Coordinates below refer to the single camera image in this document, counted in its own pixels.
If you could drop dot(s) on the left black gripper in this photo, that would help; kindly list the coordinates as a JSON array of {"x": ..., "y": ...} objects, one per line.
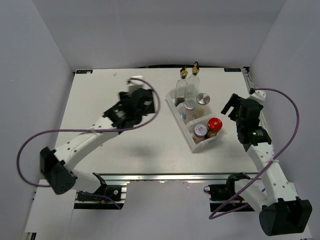
[{"x": 125, "y": 96}]

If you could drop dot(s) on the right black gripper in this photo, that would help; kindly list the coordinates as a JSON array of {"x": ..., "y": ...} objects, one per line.
[{"x": 234, "y": 101}]

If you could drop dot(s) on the red lid sauce jar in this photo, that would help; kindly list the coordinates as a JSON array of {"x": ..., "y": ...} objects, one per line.
[{"x": 214, "y": 125}]

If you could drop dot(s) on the silver lid white canister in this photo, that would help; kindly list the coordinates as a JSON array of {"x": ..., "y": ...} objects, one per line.
[{"x": 202, "y": 100}]

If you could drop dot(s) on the clear glass cruet bottle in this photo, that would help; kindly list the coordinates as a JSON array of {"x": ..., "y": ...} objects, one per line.
[{"x": 192, "y": 83}]

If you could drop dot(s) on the glass cruet dark powder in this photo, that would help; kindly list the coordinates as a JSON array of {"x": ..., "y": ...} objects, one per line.
[{"x": 181, "y": 87}]

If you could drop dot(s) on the small jar labelled lid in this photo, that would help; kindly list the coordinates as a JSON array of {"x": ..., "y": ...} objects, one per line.
[{"x": 199, "y": 133}]

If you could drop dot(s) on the silver shaker blue label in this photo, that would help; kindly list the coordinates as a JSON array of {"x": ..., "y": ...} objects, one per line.
[{"x": 188, "y": 110}]

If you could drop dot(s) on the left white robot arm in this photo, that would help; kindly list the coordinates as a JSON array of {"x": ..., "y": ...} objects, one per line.
[{"x": 58, "y": 166}]

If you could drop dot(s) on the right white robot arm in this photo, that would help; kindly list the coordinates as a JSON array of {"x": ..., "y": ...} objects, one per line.
[{"x": 280, "y": 210}]

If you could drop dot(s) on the white plastic organizer tray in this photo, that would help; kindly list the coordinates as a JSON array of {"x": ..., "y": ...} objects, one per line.
[{"x": 187, "y": 129}]

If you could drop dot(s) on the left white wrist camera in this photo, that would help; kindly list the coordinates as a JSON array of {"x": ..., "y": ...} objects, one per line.
[{"x": 133, "y": 85}]

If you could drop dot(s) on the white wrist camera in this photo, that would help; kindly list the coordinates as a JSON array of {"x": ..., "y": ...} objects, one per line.
[
  {"x": 257, "y": 95},
  {"x": 133, "y": 85}
]

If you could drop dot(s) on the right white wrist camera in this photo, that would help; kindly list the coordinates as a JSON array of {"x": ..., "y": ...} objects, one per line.
[{"x": 257, "y": 95}]

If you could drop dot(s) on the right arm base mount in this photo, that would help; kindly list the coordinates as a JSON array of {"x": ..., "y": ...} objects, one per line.
[{"x": 219, "y": 193}]

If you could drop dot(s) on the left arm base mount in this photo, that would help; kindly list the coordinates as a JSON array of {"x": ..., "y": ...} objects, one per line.
[{"x": 111, "y": 196}]

